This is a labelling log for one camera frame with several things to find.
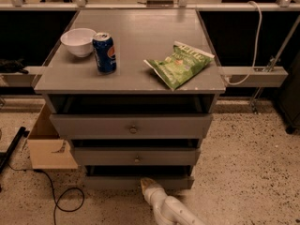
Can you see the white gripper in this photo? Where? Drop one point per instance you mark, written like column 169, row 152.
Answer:
column 152, row 193

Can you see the grey bottom drawer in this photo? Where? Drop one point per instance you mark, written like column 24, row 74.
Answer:
column 128, row 177

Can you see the grey drawer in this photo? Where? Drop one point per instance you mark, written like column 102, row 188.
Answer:
column 128, row 177
column 152, row 152
column 132, row 117

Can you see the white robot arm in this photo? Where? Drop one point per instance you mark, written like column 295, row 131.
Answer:
column 167, row 209

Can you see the grey middle drawer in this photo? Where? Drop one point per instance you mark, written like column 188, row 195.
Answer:
column 152, row 152

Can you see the grey drawer cabinet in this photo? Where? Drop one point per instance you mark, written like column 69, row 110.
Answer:
column 137, row 35

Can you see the grey top drawer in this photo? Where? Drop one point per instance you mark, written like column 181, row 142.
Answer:
column 132, row 117

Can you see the cardboard box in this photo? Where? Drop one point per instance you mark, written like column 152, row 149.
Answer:
column 47, row 150

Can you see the green chip bag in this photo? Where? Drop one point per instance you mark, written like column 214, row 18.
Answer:
column 183, row 64

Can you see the blue Pepsi can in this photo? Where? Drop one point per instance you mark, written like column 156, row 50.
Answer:
column 104, row 52

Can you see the black stand leg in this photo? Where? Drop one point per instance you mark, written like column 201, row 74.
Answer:
column 6, row 155

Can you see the white bowl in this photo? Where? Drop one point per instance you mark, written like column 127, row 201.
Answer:
column 78, row 41

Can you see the dark rolling cabinet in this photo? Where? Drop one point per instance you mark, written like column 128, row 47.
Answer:
column 288, row 97

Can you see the black object on rail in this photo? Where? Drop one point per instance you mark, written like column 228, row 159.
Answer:
column 12, row 66

